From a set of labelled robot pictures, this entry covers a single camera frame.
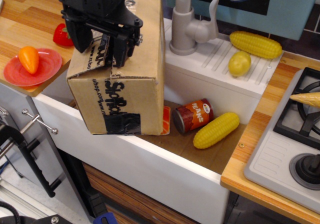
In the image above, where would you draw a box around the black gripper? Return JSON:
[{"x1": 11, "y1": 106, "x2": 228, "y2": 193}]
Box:
[{"x1": 59, "y1": 0, "x2": 143, "y2": 68}]

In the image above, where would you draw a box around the brown cardboard box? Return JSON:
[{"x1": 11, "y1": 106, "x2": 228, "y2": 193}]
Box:
[{"x1": 66, "y1": 0, "x2": 166, "y2": 136}]

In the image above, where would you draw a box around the red toy strawberry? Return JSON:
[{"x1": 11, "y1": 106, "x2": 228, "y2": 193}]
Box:
[{"x1": 53, "y1": 23, "x2": 74, "y2": 47}]

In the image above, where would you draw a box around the orange toy pepper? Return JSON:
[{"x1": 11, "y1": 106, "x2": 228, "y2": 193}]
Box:
[{"x1": 18, "y1": 46, "x2": 40, "y2": 75}]

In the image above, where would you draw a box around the red plastic plate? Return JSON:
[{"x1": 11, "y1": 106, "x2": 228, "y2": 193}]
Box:
[{"x1": 3, "y1": 48, "x2": 62, "y2": 87}]

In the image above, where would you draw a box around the grey toy faucet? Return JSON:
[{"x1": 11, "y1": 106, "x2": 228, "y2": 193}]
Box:
[{"x1": 169, "y1": 0, "x2": 219, "y2": 56}]

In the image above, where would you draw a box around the orange toy salmon piece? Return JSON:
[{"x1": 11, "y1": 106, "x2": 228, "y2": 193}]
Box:
[{"x1": 160, "y1": 105, "x2": 171, "y2": 136}]

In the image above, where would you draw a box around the toy beans can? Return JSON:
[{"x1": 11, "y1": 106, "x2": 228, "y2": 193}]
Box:
[{"x1": 172, "y1": 98, "x2": 214, "y2": 134}]

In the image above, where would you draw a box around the black clamp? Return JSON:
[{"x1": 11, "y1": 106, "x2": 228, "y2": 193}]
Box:
[{"x1": 0, "y1": 123, "x2": 62, "y2": 198}]

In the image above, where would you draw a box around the yellow toy potato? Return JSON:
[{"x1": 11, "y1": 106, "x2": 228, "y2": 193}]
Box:
[{"x1": 228, "y1": 51, "x2": 252, "y2": 77}]

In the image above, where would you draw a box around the white toy sink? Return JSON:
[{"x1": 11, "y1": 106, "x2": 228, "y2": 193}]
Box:
[{"x1": 33, "y1": 19, "x2": 280, "y2": 224}]

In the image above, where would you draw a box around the yellow toy corn in sink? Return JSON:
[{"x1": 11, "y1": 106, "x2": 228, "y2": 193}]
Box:
[{"x1": 193, "y1": 112, "x2": 240, "y2": 149}]

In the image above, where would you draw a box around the yellow toy corn on drainer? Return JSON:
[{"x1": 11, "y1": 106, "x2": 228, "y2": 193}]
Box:
[{"x1": 229, "y1": 31, "x2": 283, "y2": 59}]

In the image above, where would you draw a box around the light blue toy microwave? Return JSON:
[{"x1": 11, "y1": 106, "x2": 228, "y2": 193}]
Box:
[{"x1": 166, "y1": 0, "x2": 316, "y2": 40}]

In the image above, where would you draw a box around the grey toy stove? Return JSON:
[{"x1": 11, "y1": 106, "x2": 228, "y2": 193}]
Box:
[{"x1": 244, "y1": 67, "x2": 320, "y2": 213}]

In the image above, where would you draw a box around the beige ice cream cone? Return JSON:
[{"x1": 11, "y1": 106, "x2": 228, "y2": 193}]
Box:
[{"x1": 289, "y1": 92, "x2": 320, "y2": 108}]

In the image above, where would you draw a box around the black stove knob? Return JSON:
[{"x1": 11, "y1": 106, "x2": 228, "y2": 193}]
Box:
[{"x1": 289, "y1": 153, "x2": 320, "y2": 191}]

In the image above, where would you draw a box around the silver cabinet handle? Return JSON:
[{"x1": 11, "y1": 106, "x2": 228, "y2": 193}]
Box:
[{"x1": 20, "y1": 109, "x2": 59, "y2": 135}]

